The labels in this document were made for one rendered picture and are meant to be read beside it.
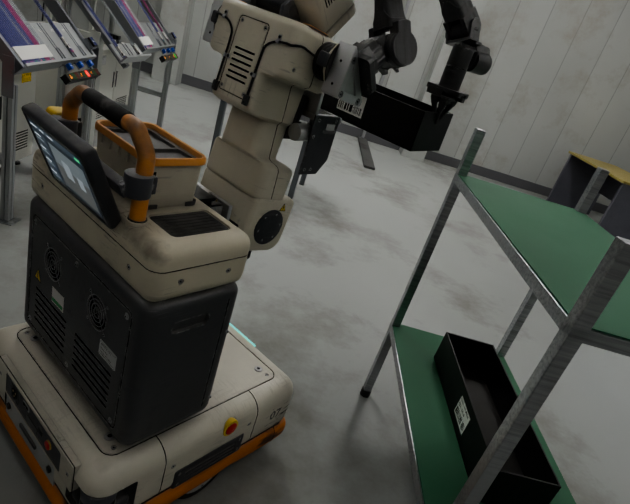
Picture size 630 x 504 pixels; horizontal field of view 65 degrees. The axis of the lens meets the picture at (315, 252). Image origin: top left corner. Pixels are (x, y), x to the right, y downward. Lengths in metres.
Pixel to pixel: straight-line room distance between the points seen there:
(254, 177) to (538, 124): 6.27
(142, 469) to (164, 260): 0.54
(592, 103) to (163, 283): 6.95
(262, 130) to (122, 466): 0.84
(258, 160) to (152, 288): 0.46
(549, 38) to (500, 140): 1.31
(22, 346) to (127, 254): 0.60
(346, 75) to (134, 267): 0.59
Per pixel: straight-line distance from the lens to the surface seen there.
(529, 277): 1.07
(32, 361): 1.50
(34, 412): 1.39
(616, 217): 6.22
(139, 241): 0.99
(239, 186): 1.31
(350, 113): 1.52
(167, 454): 1.32
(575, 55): 7.35
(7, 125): 2.59
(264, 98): 1.21
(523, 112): 7.23
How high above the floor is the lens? 1.26
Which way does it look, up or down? 24 degrees down
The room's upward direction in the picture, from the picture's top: 18 degrees clockwise
